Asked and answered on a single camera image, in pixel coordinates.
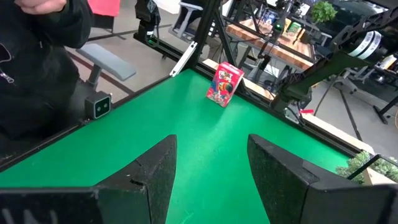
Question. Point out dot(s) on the person's hand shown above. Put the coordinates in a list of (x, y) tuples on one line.
[(40, 6)]

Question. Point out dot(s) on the grey padded chair armrest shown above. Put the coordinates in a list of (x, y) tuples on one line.
[(105, 60)]

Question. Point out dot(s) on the yellow green box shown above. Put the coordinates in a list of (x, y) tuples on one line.
[(293, 28)]

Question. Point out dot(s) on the background wooden table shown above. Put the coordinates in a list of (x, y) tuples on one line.
[(280, 53)]

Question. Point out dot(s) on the green table mat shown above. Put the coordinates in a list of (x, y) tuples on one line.
[(202, 124)]

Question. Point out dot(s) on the person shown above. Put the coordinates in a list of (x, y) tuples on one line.
[(37, 62)]

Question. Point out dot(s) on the small grey camera box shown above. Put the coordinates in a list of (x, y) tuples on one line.
[(98, 105)]

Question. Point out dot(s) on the black device with green light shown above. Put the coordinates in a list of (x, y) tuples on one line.
[(147, 12)]

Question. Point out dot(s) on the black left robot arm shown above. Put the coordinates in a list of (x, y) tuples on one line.
[(326, 67)]

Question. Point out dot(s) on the red Froot Loops cereal box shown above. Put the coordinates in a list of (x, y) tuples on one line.
[(224, 85)]

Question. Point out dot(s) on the white bracket strip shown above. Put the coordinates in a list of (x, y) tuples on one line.
[(183, 59)]

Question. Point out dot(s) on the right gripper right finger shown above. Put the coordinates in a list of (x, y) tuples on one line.
[(295, 193)]

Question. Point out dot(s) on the leafy green background plant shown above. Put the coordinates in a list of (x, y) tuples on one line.
[(323, 12)]

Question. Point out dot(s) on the black-framed wooden shelf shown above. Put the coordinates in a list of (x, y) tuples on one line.
[(363, 167)]

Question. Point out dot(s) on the black table frame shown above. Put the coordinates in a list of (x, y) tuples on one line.
[(203, 37)]

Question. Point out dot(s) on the succulent plant in white pot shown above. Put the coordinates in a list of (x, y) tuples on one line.
[(357, 160)]

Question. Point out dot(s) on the small red tag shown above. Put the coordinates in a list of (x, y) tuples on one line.
[(307, 111)]

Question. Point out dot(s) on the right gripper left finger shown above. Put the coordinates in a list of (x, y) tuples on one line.
[(133, 193)]

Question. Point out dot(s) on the red cloth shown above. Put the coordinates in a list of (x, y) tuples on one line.
[(104, 7)]

